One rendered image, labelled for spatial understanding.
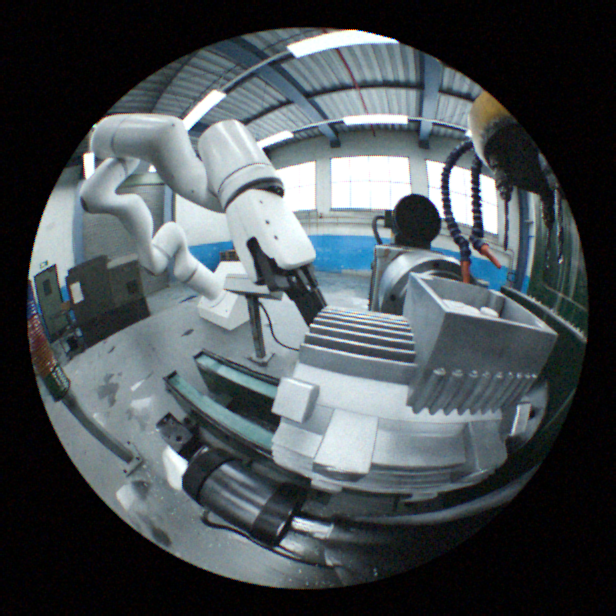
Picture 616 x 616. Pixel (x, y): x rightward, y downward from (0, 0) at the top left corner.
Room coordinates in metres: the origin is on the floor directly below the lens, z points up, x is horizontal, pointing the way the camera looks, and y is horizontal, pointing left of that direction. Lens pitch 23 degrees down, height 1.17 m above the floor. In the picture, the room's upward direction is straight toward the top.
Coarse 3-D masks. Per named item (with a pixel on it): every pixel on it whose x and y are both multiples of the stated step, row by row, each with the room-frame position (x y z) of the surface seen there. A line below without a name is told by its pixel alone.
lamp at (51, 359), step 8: (48, 344) -0.01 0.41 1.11; (32, 352) -0.05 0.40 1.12; (40, 352) -0.03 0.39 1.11; (48, 352) -0.01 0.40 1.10; (32, 360) -0.06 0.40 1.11; (40, 360) -0.04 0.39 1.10; (48, 360) -0.02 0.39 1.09; (56, 360) -0.01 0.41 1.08; (40, 368) -0.05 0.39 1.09; (48, 368) -0.03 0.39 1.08; (40, 376) -0.06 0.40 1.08
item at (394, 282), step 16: (400, 256) 0.42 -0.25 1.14; (416, 256) 0.32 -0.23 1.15; (432, 256) 0.27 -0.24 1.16; (384, 272) 0.44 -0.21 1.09; (400, 272) 0.29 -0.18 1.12; (416, 272) 0.28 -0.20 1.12; (432, 272) 0.26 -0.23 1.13; (448, 272) 0.25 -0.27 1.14; (384, 288) 0.34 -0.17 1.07; (400, 288) 0.29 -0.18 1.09; (384, 304) 0.30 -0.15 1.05; (400, 304) 0.28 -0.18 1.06
